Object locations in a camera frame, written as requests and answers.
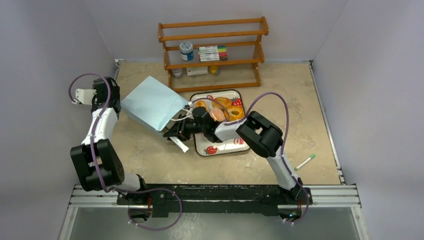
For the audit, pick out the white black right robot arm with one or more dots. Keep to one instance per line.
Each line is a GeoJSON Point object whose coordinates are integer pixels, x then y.
{"type": "Point", "coordinates": [261, 135]}

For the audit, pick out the light blue paper bag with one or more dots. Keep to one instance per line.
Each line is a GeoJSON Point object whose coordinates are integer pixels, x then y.
{"type": "Point", "coordinates": [152, 105]}

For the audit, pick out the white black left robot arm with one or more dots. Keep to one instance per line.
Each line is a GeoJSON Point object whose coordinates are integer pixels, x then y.
{"type": "Point", "coordinates": [95, 160]}

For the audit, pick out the white red small box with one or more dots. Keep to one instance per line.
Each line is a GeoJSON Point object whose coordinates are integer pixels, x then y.
{"type": "Point", "coordinates": [195, 71]}

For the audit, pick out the white green marker pen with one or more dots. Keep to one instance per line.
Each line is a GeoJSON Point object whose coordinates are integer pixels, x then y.
{"type": "Point", "coordinates": [305, 162]}

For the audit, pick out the orange wooden shelf rack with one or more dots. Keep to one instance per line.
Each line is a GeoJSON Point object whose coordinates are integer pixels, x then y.
{"type": "Point", "coordinates": [242, 38]}

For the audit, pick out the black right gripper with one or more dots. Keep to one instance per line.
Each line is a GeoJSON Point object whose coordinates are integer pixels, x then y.
{"type": "Point", "coordinates": [180, 129]}

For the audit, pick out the small yellow object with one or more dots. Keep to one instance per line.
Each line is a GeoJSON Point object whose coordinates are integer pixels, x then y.
{"type": "Point", "coordinates": [214, 70]}

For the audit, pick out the orange bagel fake bread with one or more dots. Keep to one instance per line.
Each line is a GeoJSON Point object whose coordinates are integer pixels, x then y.
{"type": "Point", "coordinates": [221, 103]}

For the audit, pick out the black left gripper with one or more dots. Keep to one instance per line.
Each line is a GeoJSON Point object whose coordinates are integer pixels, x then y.
{"type": "Point", "coordinates": [95, 101]}

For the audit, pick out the glazed ring fake donut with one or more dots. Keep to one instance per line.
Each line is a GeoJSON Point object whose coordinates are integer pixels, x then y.
{"type": "Point", "coordinates": [233, 113]}

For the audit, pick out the small white jar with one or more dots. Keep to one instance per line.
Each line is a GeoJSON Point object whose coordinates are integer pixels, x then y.
{"type": "Point", "coordinates": [177, 72]}

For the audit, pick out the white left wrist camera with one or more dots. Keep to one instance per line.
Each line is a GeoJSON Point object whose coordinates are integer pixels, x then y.
{"type": "Point", "coordinates": [84, 96]}

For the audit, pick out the long fake baguette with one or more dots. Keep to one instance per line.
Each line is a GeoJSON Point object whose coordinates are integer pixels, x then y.
{"type": "Point", "coordinates": [201, 107]}

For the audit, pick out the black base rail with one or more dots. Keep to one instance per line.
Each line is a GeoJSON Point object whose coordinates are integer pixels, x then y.
{"type": "Point", "coordinates": [267, 200]}

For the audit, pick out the set of coloured markers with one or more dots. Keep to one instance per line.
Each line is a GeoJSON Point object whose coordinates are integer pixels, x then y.
{"type": "Point", "coordinates": [212, 53]}

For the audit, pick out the strawberry print white tray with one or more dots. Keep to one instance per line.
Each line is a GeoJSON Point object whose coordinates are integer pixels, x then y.
{"type": "Point", "coordinates": [202, 145]}

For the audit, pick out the pink sugared fake donut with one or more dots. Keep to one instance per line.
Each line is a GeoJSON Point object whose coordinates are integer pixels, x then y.
{"type": "Point", "coordinates": [217, 114]}

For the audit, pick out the metal tongs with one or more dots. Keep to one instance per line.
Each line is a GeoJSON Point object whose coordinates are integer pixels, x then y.
{"type": "Point", "coordinates": [179, 143]}

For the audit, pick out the blue paint jar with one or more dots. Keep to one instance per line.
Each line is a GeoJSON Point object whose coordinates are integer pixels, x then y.
{"type": "Point", "coordinates": [186, 50]}

